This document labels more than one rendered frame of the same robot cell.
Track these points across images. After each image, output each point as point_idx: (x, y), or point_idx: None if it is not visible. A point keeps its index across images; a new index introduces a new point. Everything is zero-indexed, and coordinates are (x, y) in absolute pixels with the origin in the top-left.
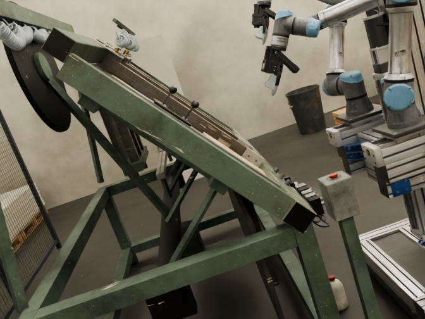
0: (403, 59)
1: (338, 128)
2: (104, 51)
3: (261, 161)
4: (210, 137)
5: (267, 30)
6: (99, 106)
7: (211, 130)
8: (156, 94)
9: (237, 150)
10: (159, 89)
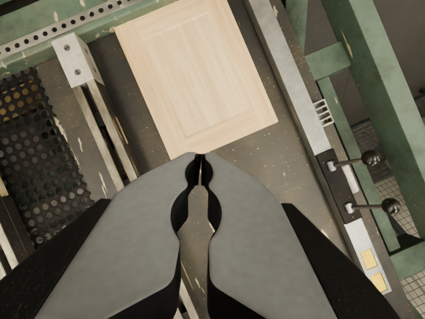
0: None
1: None
2: None
3: (78, 38)
4: (177, 147)
5: (36, 309)
6: (400, 240)
7: (135, 165)
8: (192, 294)
9: (107, 97)
10: (178, 307)
